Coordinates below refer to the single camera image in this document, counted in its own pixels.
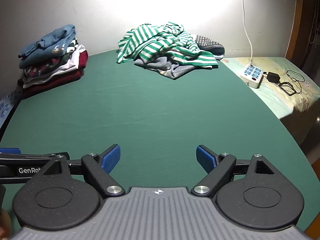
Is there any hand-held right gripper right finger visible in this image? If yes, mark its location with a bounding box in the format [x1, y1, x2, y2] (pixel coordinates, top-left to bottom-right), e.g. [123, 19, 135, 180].
[192, 144, 277, 196]

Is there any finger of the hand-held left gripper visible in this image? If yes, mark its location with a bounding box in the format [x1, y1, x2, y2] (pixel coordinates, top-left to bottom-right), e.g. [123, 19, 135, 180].
[0, 148, 22, 155]
[0, 153, 57, 166]

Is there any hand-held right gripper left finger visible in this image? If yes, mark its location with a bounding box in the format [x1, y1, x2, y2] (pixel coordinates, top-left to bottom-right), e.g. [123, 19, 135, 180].
[37, 144, 125, 196]

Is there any green striped shirt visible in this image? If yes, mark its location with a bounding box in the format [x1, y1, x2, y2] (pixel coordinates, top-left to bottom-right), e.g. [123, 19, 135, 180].
[116, 22, 219, 69]

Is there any stack of folded clothes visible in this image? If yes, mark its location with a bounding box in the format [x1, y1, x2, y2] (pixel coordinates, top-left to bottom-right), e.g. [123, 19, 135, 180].
[19, 24, 89, 98]

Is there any person's left hand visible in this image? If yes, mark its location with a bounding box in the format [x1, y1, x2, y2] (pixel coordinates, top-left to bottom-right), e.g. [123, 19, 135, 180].
[0, 209, 12, 234]

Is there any blue patterned cloth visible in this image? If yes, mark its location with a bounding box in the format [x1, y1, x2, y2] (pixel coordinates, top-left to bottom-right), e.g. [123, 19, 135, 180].
[0, 89, 23, 130]

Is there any pale cartoon printed sheet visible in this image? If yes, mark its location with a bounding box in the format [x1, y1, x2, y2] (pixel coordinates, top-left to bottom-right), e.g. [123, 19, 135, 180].
[221, 56, 320, 120]

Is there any white power strip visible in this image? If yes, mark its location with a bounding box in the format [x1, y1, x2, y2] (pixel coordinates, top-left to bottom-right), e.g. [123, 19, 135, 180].
[239, 64, 264, 89]

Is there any grey knit sweater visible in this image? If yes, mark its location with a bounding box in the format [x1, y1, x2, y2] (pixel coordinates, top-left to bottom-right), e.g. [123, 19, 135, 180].
[134, 55, 213, 80]

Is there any black power adapter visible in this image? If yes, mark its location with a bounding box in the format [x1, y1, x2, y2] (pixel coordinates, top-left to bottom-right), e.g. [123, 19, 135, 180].
[265, 72, 281, 84]

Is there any dark patterned knit sweater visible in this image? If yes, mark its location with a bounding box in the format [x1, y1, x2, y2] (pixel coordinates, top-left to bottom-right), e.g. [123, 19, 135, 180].
[194, 35, 225, 61]

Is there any black square frame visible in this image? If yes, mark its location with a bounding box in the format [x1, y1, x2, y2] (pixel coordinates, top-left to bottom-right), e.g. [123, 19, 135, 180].
[279, 81, 297, 97]

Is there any white hanging cable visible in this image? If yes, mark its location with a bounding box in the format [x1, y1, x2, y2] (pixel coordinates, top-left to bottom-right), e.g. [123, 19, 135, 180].
[241, 0, 254, 64]

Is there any thin black cable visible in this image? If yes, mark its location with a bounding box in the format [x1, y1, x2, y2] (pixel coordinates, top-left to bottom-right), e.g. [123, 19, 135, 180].
[280, 69, 307, 95]

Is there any wooden door frame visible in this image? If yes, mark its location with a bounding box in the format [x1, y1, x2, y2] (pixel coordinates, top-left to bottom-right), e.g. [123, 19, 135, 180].
[285, 0, 308, 63]

